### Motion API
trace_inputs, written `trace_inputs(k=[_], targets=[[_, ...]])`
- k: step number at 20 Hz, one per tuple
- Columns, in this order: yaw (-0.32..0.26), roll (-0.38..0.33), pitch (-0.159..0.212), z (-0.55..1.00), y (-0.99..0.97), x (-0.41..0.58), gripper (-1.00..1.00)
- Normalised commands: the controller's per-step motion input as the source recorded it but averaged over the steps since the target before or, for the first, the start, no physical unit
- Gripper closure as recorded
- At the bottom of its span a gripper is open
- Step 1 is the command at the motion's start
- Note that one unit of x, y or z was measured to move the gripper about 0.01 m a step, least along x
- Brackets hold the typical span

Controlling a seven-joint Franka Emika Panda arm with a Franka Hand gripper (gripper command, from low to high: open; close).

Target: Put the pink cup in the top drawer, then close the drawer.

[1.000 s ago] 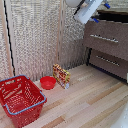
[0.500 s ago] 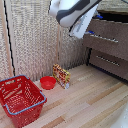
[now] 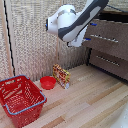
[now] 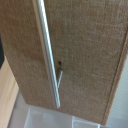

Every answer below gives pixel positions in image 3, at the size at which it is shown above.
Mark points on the red plastic bowl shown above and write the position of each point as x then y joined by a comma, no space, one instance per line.
48,83

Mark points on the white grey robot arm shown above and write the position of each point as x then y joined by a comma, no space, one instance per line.
66,20

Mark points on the red plastic shopping basket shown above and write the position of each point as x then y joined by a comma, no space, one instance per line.
20,100

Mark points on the black vertical wall strip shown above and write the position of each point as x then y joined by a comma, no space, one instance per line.
9,40

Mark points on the brown wooden drawer cabinet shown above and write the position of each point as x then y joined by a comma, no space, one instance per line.
110,46

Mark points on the yellow red food box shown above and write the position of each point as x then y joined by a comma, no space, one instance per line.
61,76

